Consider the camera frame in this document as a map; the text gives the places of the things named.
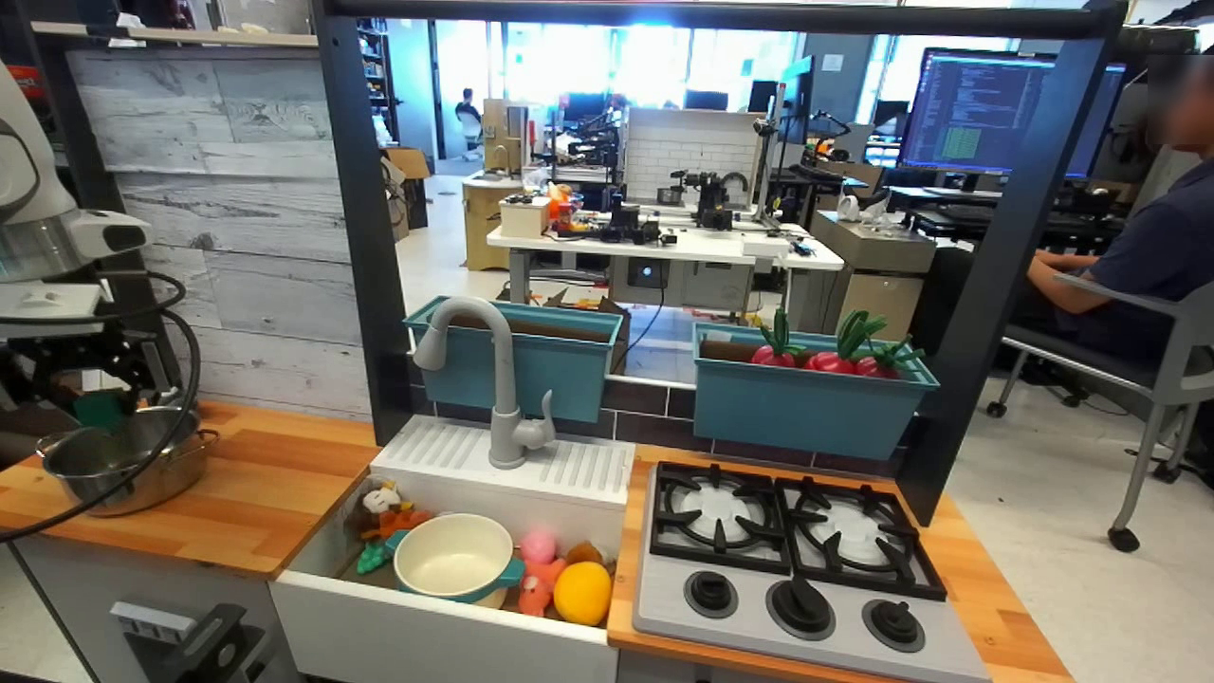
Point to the right teal planter box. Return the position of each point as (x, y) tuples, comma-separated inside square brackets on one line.
[(802, 408)]

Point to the steel pot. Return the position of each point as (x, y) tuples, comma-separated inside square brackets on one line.
[(136, 465)]

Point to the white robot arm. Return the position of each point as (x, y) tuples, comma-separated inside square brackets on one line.
[(48, 238)]

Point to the brown plush toy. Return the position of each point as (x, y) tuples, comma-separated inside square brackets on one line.
[(385, 512)]

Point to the pink toy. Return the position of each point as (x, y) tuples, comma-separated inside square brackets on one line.
[(535, 547)]

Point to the white toy sink basin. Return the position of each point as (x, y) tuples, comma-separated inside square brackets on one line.
[(349, 619)]

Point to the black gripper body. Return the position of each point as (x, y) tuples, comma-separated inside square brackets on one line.
[(58, 370)]

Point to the computer monitor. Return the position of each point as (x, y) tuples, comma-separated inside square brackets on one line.
[(971, 111)]

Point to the grey toy faucet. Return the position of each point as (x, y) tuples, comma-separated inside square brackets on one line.
[(509, 428)]

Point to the white background table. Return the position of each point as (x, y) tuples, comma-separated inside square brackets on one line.
[(702, 265)]

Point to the left teal planter box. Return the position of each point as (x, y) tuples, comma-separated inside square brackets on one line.
[(558, 349)]

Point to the grey office chair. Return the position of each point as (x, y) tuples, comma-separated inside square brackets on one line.
[(1174, 391)]

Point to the green cube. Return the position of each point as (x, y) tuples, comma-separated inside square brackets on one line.
[(100, 408)]

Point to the grey cabinet handle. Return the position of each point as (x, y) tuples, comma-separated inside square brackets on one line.
[(215, 647)]

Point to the seated person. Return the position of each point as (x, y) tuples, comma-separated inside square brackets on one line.
[(1164, 253)]

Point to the yellow toy lemon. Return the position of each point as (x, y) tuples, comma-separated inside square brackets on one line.
[(583, 593)]

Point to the teal planter box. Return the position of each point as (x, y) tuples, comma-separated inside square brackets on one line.
[(802, 408), (558, 349)]

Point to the black metal frame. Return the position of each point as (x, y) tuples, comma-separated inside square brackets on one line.
[(964, 355)]

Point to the toy stove top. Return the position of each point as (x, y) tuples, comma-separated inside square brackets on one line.
[(793, 566)]

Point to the red toy radishes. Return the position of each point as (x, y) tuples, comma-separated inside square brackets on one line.
[(854, 346)]

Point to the white green-rimmed bowl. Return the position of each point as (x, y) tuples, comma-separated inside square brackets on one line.
[(457, 556)]

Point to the orange toy figure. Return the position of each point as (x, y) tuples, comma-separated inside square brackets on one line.
[(535, 588)]

